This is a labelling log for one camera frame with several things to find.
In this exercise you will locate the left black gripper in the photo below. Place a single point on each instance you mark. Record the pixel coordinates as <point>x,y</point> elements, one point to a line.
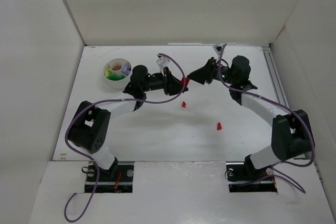
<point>168,81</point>

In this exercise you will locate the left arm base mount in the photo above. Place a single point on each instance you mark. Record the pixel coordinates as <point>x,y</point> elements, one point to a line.
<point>120,182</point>

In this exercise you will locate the pale yellow-green lego piece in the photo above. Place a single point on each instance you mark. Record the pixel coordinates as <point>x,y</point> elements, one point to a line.
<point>107,72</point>

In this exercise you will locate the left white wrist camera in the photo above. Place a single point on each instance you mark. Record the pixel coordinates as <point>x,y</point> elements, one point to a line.
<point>162,61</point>

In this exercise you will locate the white round divided container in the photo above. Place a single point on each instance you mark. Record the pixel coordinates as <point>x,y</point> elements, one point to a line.
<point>122,83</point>

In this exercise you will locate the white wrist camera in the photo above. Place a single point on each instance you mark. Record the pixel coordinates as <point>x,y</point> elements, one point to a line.
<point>162,61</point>
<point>219,48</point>

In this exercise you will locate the red lego slope piece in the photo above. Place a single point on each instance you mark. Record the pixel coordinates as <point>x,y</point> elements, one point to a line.
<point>219,126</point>

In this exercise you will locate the purple lego assembly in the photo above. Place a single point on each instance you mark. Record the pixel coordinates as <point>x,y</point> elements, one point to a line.
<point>126,70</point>

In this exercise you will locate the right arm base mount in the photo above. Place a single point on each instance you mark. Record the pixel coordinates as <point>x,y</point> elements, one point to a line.
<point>242,180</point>

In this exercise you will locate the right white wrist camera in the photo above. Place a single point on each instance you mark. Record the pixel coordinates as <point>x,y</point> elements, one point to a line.
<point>219,48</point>

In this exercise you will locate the orange lego brick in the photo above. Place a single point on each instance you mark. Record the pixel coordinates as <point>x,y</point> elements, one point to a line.
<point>116,66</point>

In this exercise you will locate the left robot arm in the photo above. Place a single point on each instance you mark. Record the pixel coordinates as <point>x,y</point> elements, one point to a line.
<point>87,131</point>

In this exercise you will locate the dark green lego plate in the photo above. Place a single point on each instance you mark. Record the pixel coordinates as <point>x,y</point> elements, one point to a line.
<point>113,77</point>

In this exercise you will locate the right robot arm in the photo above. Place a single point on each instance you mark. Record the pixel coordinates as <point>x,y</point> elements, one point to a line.
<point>290,130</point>

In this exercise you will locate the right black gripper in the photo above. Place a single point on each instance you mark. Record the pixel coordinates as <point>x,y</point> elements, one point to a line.
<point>210,70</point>

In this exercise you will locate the red lego brick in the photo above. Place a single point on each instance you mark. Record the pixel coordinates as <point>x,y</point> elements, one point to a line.
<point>186,81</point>

